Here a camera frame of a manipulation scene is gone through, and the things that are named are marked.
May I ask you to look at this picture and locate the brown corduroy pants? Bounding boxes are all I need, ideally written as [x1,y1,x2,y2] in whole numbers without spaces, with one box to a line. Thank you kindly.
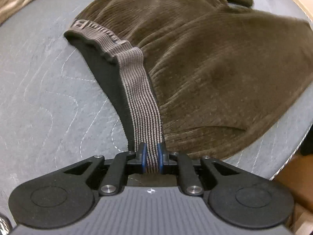
[64,0,312,172]

